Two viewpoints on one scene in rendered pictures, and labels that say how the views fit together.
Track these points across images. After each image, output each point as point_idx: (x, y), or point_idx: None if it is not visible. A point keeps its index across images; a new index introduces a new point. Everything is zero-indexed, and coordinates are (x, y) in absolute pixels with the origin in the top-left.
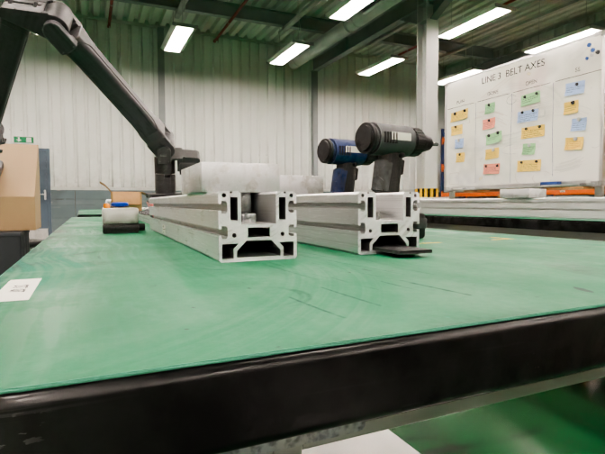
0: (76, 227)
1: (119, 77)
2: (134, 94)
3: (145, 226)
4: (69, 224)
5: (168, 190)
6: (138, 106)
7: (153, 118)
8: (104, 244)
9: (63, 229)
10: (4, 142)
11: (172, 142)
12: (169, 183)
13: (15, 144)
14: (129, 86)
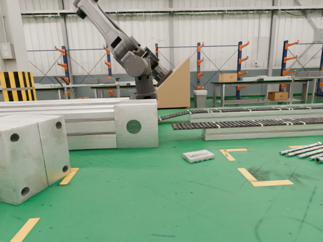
0: (179, 110)
1: (92, 15)
2: (99, 21)
3: (174, 119)
4: (222, 107)
5: (136, 91)
6: (98, 30)
7: (106, 34)
8: None
9: (159, 110)
10: (152, 62)
11: (115, 50)
12: (135, 85)
13: (187, 57)
14: (98, 17)
